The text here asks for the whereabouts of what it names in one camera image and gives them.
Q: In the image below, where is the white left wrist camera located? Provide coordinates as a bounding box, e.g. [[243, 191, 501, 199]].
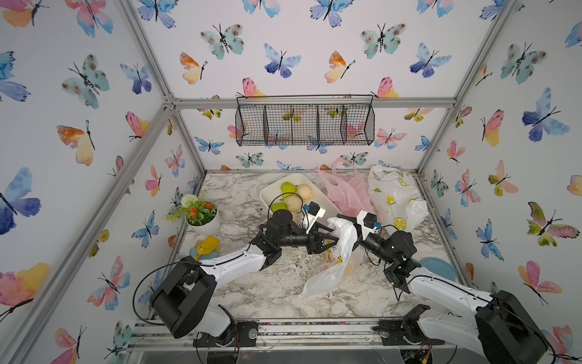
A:
[[302, 201, 326, 232]]

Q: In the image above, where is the white rectangular tray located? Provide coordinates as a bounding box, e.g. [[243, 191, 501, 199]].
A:
[[259, 174, 340, 225]]

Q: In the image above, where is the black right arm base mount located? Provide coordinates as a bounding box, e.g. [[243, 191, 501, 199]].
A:
[[371, 304, 441, 347]]

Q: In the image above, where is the lemon print plastic bag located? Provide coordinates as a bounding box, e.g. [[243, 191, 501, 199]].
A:
[[368, 165, 428, 232]]

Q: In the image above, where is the green pear left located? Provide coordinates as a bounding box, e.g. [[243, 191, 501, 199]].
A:
[[270, 202, 289, 212]]

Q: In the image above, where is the green pear top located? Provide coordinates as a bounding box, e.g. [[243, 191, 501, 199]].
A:
[[280, 182, 297, 199]]

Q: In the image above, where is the yellow toy shovel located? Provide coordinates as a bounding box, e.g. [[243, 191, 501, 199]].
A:
[[194, 237, 221, 252]]

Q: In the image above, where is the green pear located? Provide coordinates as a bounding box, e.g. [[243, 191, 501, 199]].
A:
[[270, 202, 289, 212], [280, 182, 297, 199]]

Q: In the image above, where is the beige pear top right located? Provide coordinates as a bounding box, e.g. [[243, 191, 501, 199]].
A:
[[296, 184, 314, 201]]

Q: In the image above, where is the potted flower plant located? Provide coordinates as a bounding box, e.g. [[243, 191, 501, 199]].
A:
[[166, 194, 221, 236]]

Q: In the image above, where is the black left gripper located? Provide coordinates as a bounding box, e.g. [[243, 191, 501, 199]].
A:
[[274, 222, 337, 256]]

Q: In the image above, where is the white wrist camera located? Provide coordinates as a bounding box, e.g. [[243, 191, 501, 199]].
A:
[[356, 210, 381, 241], [302, 201, 326, 232]]

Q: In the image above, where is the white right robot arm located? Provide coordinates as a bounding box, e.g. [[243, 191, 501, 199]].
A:
[[344, 211, 555, 363]]

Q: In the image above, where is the beige pear centre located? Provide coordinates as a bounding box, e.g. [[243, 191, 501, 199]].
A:
[[284, 194, 303, 212]]

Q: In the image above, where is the beige pear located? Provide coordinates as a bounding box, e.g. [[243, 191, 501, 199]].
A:
[[296, 184, 314, 201], [284, 194, 303, 212]]

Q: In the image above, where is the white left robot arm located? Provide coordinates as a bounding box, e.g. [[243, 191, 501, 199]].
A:
[[150, 210, 339, 338]]

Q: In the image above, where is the light blue toy scoop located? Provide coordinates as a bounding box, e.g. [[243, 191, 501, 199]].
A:
[[189, 248, 219, 261]]

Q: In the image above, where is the pink plastic bag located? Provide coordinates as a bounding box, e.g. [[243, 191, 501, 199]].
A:
[[315, 158, 375, 217]]

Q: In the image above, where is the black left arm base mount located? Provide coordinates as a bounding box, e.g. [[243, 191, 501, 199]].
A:
[[192, 305, 259, 349]]

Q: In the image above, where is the black wire wall basket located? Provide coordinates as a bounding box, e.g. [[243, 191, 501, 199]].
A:
[[230, 95, 376, 147]]

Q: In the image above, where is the clear white plastic bag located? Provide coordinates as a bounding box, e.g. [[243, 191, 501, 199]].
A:
[[299, 218, 364, 299]]

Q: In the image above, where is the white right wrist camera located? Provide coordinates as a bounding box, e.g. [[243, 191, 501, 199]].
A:
[[356, 210, 381, 241]]

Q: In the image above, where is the aluminium front rail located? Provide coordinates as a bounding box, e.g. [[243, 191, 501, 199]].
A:
[[131, 317, 508, 351]]

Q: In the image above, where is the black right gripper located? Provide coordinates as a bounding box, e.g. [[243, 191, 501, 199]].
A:
[[336, 215, 396, 269]]

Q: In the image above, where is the light blue dustpan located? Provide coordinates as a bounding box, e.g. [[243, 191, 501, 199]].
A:
[[420, 257, 458, 281]]

